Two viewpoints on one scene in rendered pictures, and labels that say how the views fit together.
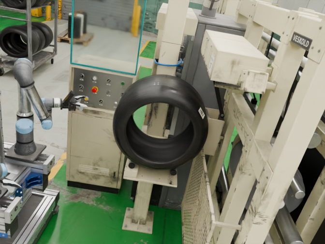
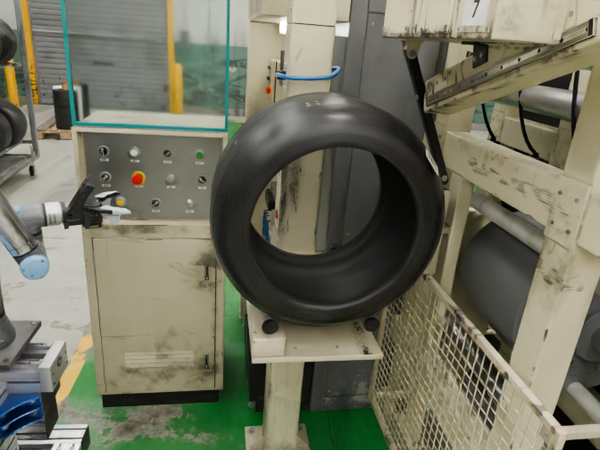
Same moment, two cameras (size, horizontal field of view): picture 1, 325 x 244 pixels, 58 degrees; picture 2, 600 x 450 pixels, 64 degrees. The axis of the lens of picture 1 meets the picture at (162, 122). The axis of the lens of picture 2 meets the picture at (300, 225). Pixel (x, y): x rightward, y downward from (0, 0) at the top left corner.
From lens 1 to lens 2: 0.71 m
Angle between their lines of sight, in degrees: 9
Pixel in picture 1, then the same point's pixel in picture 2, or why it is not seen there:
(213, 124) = not seen: hidden behind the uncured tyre
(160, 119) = (305, 212)
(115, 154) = (204, 315)
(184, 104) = (393, 145)
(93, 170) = (158, 361)
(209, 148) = not seen: hidden behind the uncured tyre
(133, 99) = (262, 148)
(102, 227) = not seen: outside the picture
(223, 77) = (524, 25)
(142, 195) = (284, 393)
